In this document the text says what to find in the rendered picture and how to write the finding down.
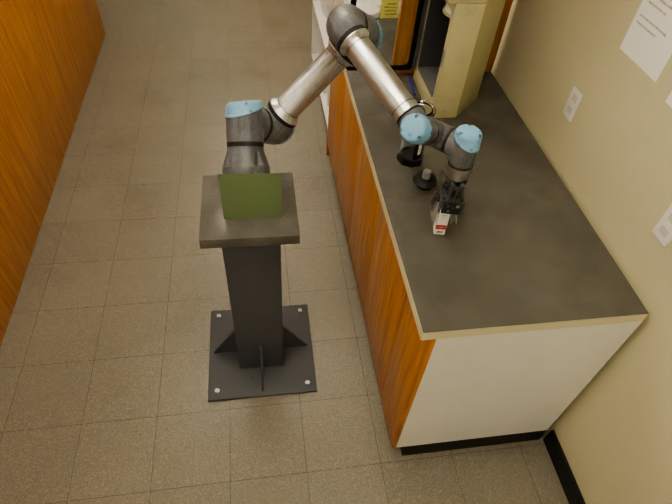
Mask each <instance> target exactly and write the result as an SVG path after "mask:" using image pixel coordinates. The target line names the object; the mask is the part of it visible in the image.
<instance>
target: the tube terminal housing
mask: <svg viewBox="0 0 672 504"><path fill-rule="evenodd" d="M505 1H506V0H457V3H449V2H448V0H445V2H446V3H447V5H448V6H449V8H450V9H451V18H450V23H449V27H448V31H447V36H446V40H445V45H444V49H445V55H444V60H443V64H442V68H441V66H440V67H439V72H438V76H437V80H436V85H435V89H434V94H433V97H432V98H431V96H430V94H429V91H428V89H427V87H426V85H425V83H424V81H423V79H422V77H421V75H420V73H419V70H418V63H417V68H416V70H414V75H413V80H414V82H415V85H416V87H417V89H418V91H419V93H420V96H421V98H422V100H425V101H428V102H430V103H432V104H433V105H434V106H435V108H436V113H435V116H434V117H433V118H455V117H457V116H458V115H459V114H460V113H461V112H462V111H463V110H465V109H466V108H467V107H468V106H469V105H470V104H471V103H472V102H474V101H475V100H476V99H477V96H478V92H479V89H480V86H481V82H482V79H483V75H484V72H485V69H486V65H487V62H488V59H489V55H490V52H491V48H492V45H493V42H494V38H495V35H496V31H497V28H498V25H499V21H500V18H501V15H502V11H503V8H504V4H505Z"/></svg>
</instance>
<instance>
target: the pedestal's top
mask: <svg viewBox="0 0 672 504"><path fill-rule="evenodd" d="M281 187H282V217H281V218H239V219H224V217H223V210H222V203H221V195H220V188H219V181H218V175H206V176H203V179H202V196H201V212H200V228H199V245H200V249H210V248H229V247H247V246H266V245H284V244H300V231H299V223H298V214H297V206H296V197H295V189H294V180H293V173H292V172H290V173H281Z"/></svg>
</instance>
